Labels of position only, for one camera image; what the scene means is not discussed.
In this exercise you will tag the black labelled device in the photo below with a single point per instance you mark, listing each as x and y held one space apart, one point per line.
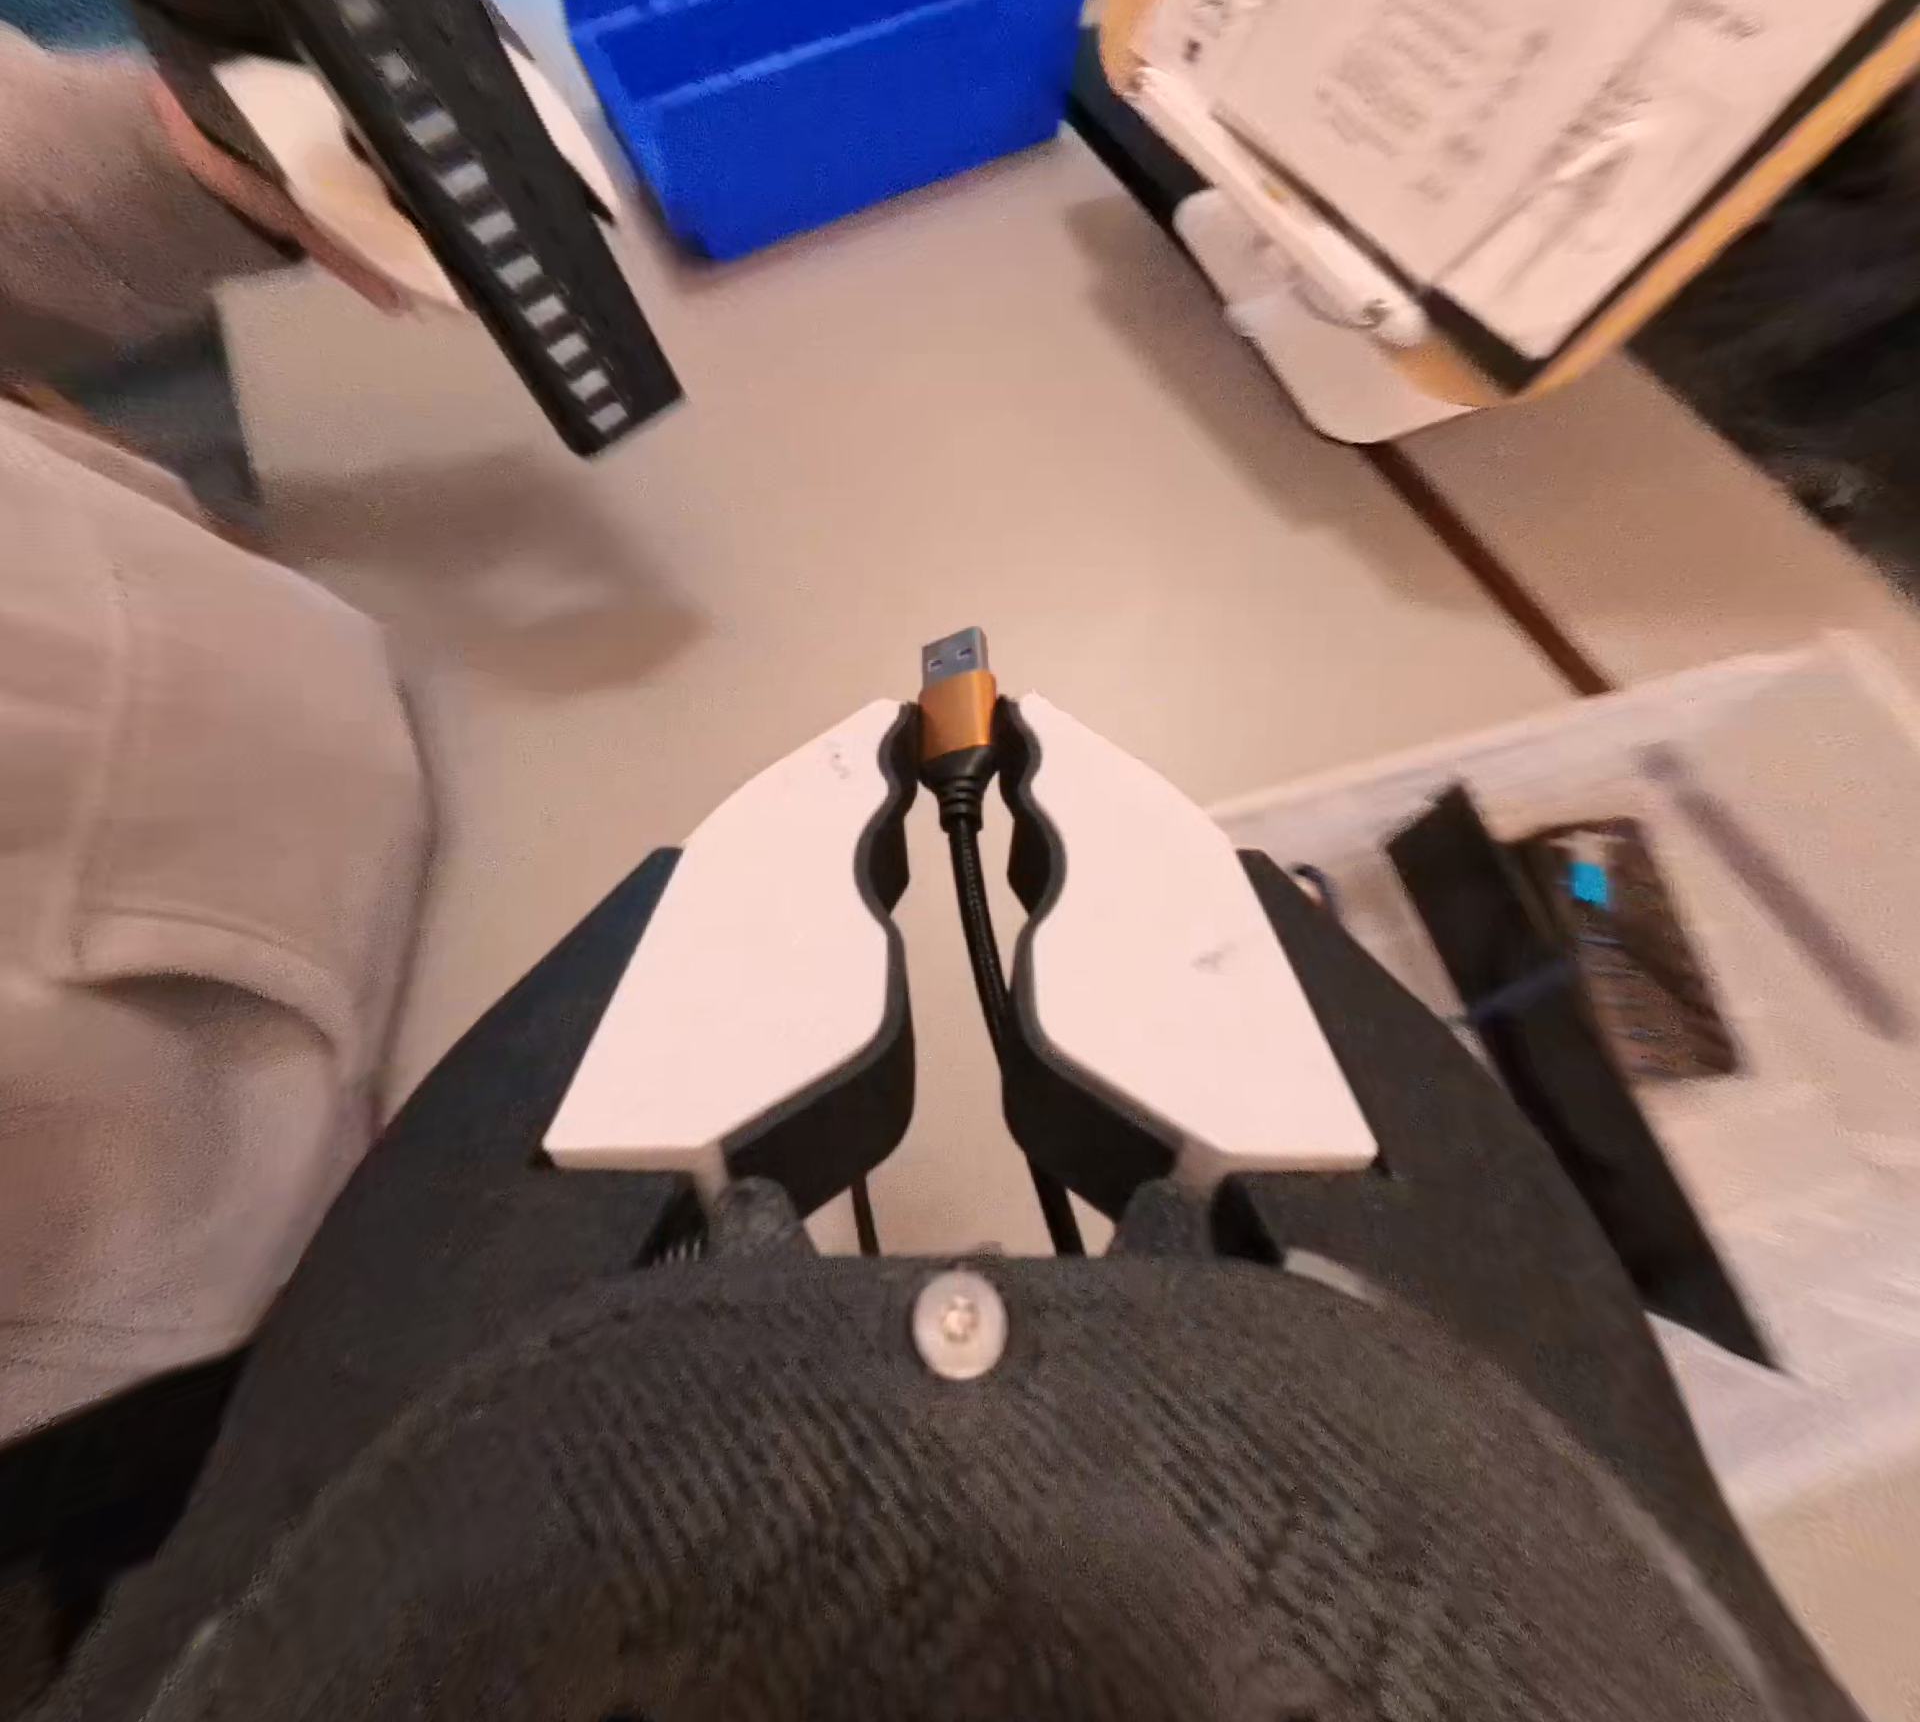
1641 958

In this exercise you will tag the white paper sheets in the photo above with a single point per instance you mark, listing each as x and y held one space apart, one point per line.
1503 29

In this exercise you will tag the person's grey sweatshirt torso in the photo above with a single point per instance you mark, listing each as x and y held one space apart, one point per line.
180 855

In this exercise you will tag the wooden document board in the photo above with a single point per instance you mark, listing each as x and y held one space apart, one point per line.
1769 252

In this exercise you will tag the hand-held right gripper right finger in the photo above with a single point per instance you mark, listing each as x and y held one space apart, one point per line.
1173 972

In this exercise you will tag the blue plastic bin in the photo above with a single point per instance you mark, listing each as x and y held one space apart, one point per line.
841 132

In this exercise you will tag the person's left hand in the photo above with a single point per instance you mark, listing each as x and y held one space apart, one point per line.
254 229

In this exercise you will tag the black divider panel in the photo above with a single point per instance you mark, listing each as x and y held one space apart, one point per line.
1513 1004

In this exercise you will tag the person's left forearm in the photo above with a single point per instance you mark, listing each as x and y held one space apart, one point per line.
89 192

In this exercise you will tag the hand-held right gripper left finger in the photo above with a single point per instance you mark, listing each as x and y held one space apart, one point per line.
751 944

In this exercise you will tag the clear plastic bin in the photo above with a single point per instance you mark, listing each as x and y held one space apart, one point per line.
1797 1228

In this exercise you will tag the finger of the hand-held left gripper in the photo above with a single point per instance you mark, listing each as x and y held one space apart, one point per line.
573 162
308 142

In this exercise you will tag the black multi-port usb hub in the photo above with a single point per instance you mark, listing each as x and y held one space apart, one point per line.
451 177

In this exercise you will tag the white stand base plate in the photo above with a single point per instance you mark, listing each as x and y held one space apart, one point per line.
1349 373

